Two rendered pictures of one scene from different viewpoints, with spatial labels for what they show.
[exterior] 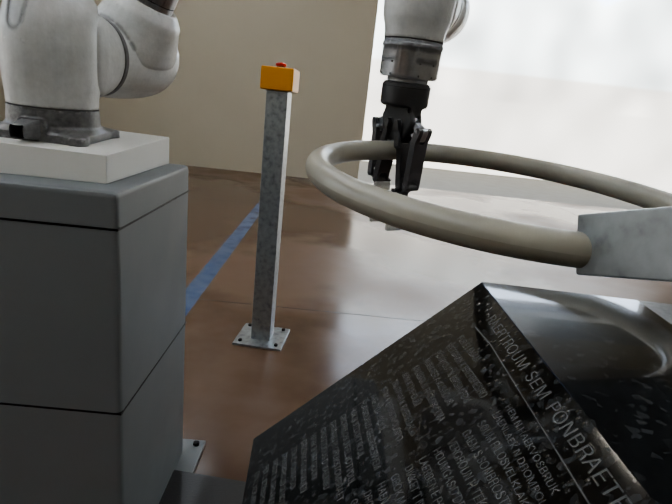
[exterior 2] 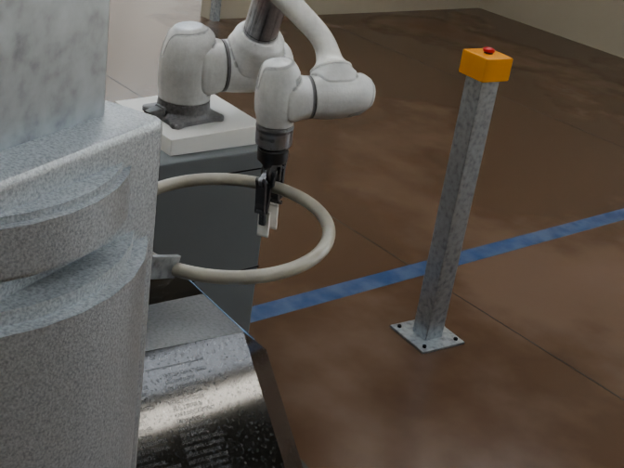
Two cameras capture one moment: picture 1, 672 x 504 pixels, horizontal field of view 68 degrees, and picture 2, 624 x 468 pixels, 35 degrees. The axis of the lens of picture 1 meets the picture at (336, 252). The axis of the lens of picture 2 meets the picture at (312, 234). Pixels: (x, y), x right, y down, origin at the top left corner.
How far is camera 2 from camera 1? 2.11 m
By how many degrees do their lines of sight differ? 47
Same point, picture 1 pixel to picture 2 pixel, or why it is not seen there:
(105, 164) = (170, 145)
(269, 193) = (450, 182)
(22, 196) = not seen: hidden behind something
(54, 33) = (175, 63)
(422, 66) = (264, 141)
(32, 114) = (162, 104)
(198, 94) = not seen: outside the picture
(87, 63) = (192, 79)
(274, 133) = (464, 121)
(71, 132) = (175, 119)
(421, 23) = (259, 118)
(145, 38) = (243, 60)
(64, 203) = not seen: hidden behind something
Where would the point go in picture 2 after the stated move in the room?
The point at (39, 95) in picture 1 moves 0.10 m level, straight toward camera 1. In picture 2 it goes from (165, 95) to (148, 103)
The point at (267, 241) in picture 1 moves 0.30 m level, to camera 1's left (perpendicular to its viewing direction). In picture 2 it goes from (441, 232) to (385, 199)
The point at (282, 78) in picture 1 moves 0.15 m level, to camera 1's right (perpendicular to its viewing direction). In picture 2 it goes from (476, 67) to (510, 81)
